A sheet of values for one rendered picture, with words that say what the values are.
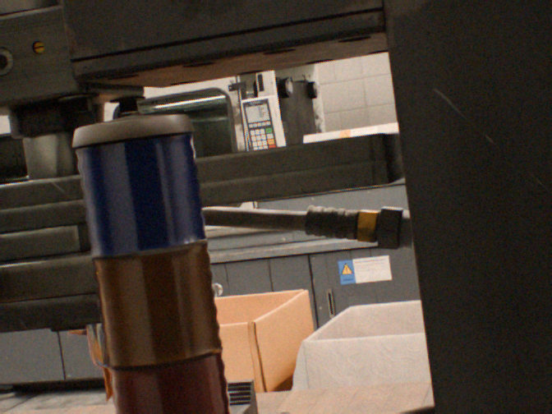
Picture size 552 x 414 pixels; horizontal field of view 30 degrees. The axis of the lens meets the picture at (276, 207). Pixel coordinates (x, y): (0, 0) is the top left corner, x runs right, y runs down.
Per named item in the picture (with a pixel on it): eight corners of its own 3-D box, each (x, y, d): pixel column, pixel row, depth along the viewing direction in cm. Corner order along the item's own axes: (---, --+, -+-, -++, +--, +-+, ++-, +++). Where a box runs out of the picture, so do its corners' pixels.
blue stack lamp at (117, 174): (118, 244, 36) (104, 149, 35) (222, 232, 35) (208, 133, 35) (70, 259, 32) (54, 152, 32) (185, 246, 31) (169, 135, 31)
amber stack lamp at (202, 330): (132, 343, 36) (118, 249, 36) (236, 334, 35) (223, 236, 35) (86, 370, 32) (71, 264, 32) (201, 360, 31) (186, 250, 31)
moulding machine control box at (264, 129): (248, 177, 512) (237, 99, 510) (262, 173, 534) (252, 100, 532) (283, 172, 507) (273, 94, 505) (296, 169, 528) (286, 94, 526)
